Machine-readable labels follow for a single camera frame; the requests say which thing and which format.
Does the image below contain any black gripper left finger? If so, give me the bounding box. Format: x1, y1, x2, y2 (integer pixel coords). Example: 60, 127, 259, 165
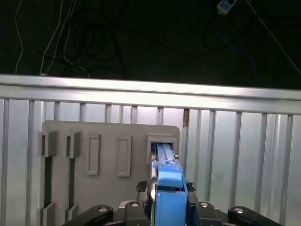
61, 180, 149, 226

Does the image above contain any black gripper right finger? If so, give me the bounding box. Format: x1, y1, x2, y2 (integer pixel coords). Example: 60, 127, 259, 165
187, 180, 283, 226

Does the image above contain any hard disk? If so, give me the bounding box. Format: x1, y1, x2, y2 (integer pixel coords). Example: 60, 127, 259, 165
147, 141, 189, 226

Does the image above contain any grey plastic parts rack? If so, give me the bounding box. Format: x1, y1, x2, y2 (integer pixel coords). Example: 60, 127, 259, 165
36, 120, 182, 226

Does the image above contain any green RAM stick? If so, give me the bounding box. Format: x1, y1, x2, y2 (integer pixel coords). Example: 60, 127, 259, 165
68, 157, 76, 209

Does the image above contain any white power adapter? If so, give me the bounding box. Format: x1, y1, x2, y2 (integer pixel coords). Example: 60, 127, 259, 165
215, 0, 237, 16

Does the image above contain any blue floor cable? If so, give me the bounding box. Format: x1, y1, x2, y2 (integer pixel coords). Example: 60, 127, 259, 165
206, 0, 259, 84

